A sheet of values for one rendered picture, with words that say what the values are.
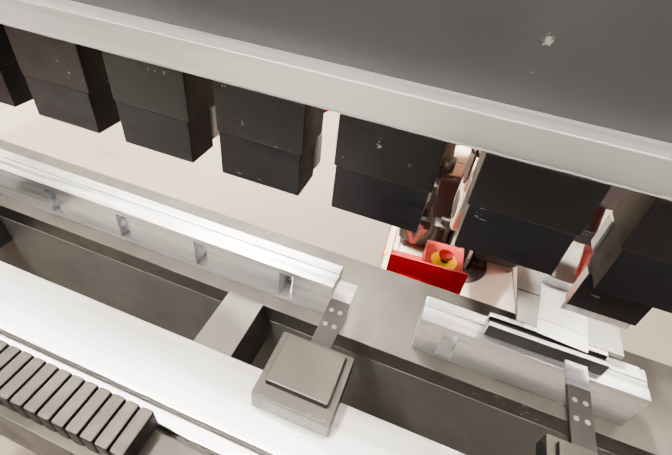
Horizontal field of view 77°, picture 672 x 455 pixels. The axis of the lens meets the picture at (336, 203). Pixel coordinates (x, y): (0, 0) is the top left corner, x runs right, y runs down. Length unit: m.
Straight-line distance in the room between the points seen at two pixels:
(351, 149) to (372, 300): 0.43
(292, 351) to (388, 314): 0.32
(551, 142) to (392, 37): 0.14
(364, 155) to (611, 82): 0.35
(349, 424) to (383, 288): 0.37
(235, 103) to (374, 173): 0.23
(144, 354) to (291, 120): 0.43
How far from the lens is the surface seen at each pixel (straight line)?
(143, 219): 1.00
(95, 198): 1.08
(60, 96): 0.92
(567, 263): 1.02
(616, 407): 0.95
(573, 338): 0.88
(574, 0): 0.33
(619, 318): 0.80
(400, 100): 0.33
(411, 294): 0.98
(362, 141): 0.60
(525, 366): 0.88
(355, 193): 0.65
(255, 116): 0.65
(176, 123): 0.75
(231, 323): 0.89
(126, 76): 0.78
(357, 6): 0.34
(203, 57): 0.39
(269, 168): 0.69
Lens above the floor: 1.61
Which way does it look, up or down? 39 degrees down
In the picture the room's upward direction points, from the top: 7 degrees clockwise
